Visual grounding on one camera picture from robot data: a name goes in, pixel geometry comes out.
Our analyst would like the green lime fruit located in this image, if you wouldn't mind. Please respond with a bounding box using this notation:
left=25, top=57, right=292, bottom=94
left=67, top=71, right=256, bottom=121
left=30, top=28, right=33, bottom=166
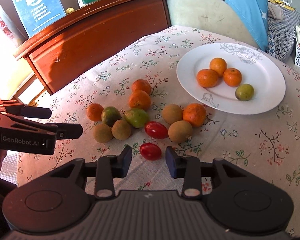
left=235, top=83, right=255, bottom=101

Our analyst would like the small yellow fruit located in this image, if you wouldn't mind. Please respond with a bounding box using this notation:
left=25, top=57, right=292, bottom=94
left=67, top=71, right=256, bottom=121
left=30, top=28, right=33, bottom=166
left=65, top=7, right=74, bottom=15

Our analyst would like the houndstooth sofa cover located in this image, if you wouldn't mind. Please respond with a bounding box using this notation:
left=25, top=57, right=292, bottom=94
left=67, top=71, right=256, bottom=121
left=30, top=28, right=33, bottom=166
left=267, top=8, right=300, bottom=62

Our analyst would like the white floral plate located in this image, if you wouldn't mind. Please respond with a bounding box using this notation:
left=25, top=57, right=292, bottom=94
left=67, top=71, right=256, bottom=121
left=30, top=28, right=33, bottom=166
left=177, top=42, right=286, bottom=115

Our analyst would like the brown kiwi fruit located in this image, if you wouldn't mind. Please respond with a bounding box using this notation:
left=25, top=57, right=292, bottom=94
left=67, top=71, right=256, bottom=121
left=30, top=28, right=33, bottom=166
left=93, top=123, right=113, bottom=144
left=168, top=120, right=193, bottom=144
left=111, top=120, right=132, bottom=140
left=162, top=104, right=183, bottom=125

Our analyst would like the white sack red text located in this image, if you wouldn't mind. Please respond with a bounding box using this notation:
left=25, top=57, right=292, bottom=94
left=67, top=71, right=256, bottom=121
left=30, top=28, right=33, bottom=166
left=0, top=5, right=26, bottom=48

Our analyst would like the floral tablecloth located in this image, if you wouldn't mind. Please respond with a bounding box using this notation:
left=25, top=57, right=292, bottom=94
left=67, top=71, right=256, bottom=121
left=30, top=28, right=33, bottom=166
left=16, top=24, right=300, bottom=238

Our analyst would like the white bag on sofa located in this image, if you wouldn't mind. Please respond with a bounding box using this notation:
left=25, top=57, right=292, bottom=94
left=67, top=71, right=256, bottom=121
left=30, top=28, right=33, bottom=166
left=268, top=2, right=284, bottom=22

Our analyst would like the red cherry tomato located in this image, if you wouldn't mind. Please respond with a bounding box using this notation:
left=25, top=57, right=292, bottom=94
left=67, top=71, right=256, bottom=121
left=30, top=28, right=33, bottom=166
left=144, top=121, right=168, bottom=139
left=140, top=143, right=162, bottom=161

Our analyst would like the blue cardboard box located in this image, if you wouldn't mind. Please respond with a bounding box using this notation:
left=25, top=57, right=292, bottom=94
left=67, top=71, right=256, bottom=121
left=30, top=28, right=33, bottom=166
left=12, top=0, right=66, bottom=37

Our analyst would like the red wooden cabinet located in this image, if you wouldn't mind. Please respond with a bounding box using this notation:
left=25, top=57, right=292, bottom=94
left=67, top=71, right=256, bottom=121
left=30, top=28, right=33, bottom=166
left=14, top=0, right=171, bottom=94

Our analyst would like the green orange mandarin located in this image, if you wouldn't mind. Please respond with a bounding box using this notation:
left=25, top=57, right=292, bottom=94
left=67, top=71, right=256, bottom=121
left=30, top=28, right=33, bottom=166
left=101, top=106, right=121, bottom=127

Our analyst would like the pale green sofa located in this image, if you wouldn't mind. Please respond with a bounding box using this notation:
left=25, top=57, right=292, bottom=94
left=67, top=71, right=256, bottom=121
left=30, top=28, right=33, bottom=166
left=167, top=0, right=258, bottom=48

